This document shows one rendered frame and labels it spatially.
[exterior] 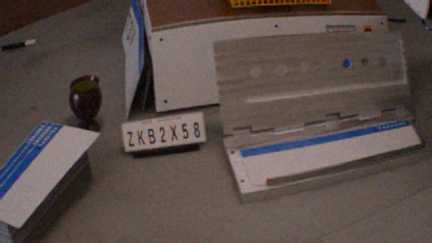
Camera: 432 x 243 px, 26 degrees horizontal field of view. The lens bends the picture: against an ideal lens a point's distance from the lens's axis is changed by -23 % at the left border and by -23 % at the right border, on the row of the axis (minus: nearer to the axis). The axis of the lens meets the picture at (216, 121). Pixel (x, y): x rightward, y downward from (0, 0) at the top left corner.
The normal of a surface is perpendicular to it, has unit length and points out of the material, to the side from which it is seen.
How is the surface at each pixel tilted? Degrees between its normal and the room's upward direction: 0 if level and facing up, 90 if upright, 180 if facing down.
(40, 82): 0
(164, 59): 90
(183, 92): 90
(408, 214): 0
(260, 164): 0
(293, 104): 77
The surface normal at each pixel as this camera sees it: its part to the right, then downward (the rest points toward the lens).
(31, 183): -0.07, -0.88
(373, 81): 0.14, 0.25
